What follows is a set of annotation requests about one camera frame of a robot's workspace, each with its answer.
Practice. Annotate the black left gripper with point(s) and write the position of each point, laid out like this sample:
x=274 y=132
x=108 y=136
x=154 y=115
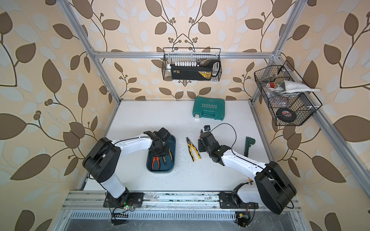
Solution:
x=157 y=155

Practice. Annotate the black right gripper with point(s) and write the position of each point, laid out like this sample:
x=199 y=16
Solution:
x=200 y=145

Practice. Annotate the small orange handled pliers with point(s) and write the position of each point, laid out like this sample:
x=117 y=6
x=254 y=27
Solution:
x=156 y=164

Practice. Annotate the yellow black combination pliers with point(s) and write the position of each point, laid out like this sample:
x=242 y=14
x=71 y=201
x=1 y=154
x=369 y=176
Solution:
x=192 y=150

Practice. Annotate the small yellow handled pliers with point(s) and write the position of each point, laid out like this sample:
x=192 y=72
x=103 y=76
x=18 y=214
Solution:
x=168 y=158

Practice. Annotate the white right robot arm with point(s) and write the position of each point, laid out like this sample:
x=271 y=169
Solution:
x=275 y=190

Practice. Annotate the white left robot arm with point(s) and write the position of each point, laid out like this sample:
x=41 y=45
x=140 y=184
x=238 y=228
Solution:
x=102 y=160

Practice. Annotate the dark teal storage tray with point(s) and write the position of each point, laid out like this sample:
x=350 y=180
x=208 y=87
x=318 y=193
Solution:
x=169 y=167

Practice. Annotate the black yellow tool box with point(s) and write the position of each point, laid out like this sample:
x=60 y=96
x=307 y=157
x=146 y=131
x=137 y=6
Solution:
x=191 y=73

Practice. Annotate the green plastic tool case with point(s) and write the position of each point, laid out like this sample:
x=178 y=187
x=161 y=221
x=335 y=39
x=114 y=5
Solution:
x=209 y=108

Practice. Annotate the black tape roll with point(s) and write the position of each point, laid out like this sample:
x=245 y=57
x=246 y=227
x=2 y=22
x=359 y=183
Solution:
x=286 y=115

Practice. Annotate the grey cloth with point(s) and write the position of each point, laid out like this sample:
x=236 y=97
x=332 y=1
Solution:
x=293 y=87

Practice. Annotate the green handled scraper tool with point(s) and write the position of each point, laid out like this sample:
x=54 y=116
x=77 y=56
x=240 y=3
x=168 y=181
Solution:
x=248 y=143

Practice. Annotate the aluminium frame post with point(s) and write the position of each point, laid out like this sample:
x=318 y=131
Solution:
x=275 y=56

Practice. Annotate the black wire basket back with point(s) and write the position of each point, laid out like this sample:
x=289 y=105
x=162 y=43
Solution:
x=191 y=56

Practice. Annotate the black wire basket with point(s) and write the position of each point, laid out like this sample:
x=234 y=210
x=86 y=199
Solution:
x=191 y=56
x=304 y=104

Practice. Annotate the black wire basket right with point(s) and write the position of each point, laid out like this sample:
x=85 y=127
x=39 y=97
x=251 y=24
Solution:
x=304 y=104

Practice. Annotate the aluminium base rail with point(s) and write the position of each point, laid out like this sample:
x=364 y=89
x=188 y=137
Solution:
x=152 y=200

